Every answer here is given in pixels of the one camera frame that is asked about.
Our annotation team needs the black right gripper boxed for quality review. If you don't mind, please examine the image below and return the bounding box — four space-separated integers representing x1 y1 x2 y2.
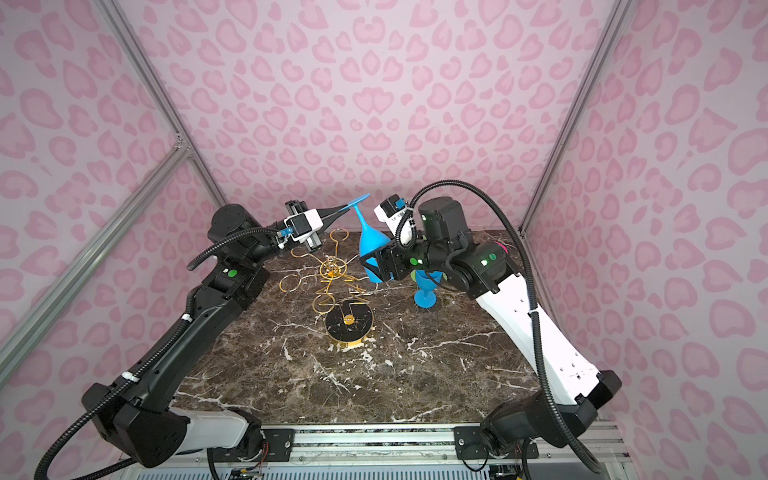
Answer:
357 229 452 283

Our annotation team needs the blue wine glass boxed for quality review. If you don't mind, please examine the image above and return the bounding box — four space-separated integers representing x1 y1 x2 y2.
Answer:
413 270 443 309
349 193 391 259

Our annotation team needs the blue wine glass front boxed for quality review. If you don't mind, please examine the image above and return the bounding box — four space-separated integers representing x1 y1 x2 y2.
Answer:
413 270 443 309

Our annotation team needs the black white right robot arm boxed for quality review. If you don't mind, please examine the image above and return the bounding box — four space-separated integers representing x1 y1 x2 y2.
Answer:
359 195 622 462

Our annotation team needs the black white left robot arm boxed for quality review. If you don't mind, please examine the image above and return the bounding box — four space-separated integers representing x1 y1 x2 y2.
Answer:
82 200 350 468

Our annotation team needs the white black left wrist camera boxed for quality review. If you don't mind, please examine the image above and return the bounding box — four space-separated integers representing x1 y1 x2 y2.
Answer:
282 200 323 249

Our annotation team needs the gold wire wine glass rack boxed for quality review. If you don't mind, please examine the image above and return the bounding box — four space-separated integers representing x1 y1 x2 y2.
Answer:
278 228 375 350

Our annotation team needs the aluminium frame rail left wall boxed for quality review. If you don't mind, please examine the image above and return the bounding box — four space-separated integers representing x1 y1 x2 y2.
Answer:
1 141 189 385

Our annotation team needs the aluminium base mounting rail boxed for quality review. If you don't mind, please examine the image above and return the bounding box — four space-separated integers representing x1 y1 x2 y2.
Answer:
116 422 631 480

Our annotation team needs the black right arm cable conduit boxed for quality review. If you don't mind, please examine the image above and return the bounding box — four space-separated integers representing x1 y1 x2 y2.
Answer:
395 179 603 474

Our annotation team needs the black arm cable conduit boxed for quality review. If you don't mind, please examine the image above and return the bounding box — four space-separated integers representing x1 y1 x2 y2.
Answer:
32 226 283 480
395 179 603 474

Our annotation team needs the aluminium frame corner post left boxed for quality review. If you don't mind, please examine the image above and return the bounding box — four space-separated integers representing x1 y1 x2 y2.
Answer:
94 0 228 207

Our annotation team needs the aluminium frame corner post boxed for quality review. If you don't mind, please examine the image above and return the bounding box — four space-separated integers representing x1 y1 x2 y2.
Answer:
519 0 637 236
94 0 228 207

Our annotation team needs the aluminium frame corner post right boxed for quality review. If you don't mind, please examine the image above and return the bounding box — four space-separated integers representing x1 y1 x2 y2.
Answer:
519 0 637 236

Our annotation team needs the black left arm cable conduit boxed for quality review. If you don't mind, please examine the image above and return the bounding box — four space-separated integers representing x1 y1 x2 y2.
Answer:
32 226 283 480

